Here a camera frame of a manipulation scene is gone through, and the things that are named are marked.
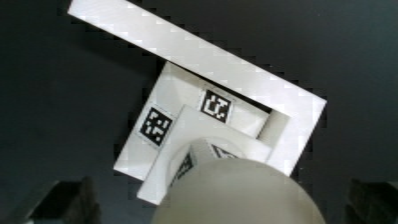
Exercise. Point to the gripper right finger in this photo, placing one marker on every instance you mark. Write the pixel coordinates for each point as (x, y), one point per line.
(372, 206)

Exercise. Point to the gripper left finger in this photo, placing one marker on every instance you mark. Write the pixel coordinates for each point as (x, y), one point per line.
(59, 204)

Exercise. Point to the white lamp bulb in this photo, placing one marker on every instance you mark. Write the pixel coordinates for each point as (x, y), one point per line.
(228, 190)

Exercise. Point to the white lamp base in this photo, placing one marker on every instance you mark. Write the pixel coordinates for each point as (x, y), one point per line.
(191, 112)

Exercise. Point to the white U-shaped frame wall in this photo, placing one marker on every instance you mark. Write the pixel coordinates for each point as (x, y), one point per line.
(138, 26)

